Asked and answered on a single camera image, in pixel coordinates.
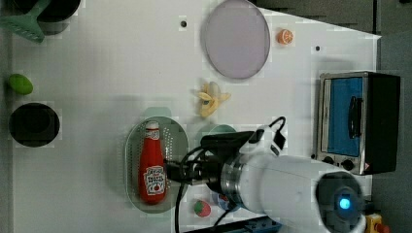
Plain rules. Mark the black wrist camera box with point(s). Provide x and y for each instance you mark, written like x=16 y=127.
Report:
x=220 y=143

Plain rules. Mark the blue bowl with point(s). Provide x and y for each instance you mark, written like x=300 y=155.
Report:
x=224 y=205

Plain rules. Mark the peeled banana toy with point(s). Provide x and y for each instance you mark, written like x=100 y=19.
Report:
x=211 y=98

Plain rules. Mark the red ketchup bottle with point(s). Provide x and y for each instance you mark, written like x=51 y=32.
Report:
x=152 y=177

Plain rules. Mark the green lime toy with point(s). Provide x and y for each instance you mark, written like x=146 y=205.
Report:
x=20 y=84

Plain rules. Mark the green cup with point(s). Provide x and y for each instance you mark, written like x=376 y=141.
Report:
x=213 y=129

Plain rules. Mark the green spatula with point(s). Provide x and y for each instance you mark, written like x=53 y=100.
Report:
x=27 y=26

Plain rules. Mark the orange slice toy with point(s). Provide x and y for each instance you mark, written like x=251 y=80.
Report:
x=284 y=37

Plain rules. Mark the lilac round plate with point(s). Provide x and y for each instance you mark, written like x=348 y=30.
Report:
x=237 y=39

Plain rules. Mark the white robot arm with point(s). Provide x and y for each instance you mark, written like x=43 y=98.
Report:
x=250 y=169

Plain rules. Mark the large black cylinder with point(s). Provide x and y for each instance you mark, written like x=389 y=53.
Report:
x=34 y=125

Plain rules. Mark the green oval strainer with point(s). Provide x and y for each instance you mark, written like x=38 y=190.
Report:
x=174 y=144

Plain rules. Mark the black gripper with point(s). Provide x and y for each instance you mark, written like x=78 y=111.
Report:
x=203 y=169

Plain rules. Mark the strawberry in blue bowl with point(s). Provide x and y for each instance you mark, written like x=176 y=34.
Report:
x=223 y=197

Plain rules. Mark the strawberry toy on table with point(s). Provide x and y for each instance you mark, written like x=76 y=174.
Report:
x=201 y=208

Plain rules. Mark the silver toaster oven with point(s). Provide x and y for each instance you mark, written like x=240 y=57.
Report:
x=358 y=120

